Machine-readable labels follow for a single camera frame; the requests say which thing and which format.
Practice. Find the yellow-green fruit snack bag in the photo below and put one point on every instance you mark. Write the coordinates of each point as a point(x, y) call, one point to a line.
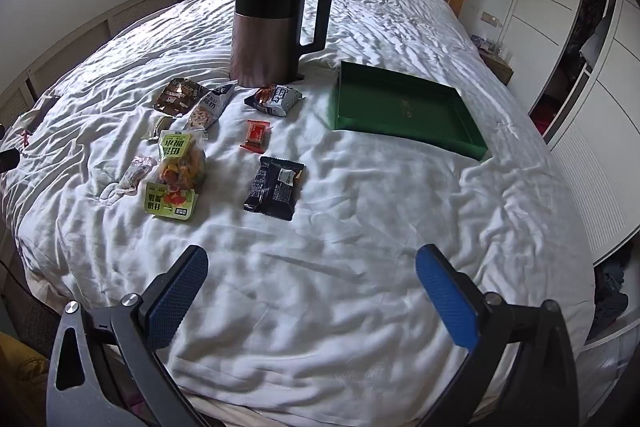
point(180, 167)

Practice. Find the yellow cloth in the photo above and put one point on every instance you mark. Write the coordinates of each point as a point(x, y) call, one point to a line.
point(22, 382)

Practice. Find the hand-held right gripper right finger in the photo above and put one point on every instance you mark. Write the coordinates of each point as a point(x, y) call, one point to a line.
point(447, 297)

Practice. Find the pile of clothes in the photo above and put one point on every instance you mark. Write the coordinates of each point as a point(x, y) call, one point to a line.
point(610, 297)

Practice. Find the small green snack packet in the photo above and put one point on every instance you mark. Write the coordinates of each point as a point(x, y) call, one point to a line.
point(159, 127)

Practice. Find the green tray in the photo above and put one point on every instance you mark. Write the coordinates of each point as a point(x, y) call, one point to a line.
point(400, 107)

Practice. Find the drinking glass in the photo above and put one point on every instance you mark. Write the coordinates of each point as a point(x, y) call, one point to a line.
point(501, 50)

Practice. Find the clear wrapped candy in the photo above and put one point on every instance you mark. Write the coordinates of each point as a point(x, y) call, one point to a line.
point(137, 169)

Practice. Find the tissue box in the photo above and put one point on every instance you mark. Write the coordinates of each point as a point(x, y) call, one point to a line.
point(481, 42)

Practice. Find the brown and black electric kettle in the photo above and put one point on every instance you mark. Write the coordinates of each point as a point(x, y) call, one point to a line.
point(260, 42)

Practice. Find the white and blue snack packet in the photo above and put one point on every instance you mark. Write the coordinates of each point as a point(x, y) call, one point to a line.
point(207, 109)

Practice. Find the beige wall socket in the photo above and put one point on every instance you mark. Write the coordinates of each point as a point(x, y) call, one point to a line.
point(491, 19)

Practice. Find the hanging clothes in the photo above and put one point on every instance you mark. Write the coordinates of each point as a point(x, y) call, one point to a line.
point(580, 47)

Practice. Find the wooden nightstand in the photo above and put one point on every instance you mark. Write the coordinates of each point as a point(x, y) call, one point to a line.
point(500, 69)

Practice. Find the brown oatmeal snack packet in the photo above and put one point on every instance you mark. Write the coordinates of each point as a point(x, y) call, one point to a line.
point(176, 96)

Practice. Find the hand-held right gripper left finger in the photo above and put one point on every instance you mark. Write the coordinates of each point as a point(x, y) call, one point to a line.
point(175, 297)

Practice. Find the black snack packet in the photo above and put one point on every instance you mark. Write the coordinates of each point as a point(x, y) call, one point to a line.
point(272, 189)

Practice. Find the slatted radiator cover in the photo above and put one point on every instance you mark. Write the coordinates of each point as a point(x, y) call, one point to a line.
point(75, 32)

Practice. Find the bed with white sheet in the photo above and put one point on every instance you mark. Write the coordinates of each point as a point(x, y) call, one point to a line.
point(350, 232)

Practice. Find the small red snack packet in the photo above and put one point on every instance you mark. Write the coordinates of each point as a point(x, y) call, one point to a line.
point(255, 135)

